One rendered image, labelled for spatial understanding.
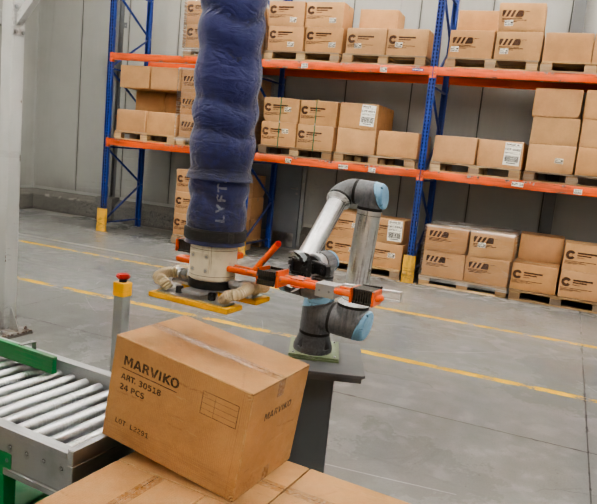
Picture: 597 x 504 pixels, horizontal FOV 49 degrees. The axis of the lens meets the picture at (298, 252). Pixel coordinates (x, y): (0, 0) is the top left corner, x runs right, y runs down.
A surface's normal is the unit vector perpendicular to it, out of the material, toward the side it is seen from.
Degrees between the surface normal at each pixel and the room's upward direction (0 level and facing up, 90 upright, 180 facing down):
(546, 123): 89
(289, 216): 90
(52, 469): 90
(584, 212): 90
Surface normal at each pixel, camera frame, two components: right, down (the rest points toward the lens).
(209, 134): -0.30, -0.17
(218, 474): -0.47, 0.09
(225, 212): 0.42, -0.10
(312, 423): -0.04, 0.15
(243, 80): 0.58, 0.04
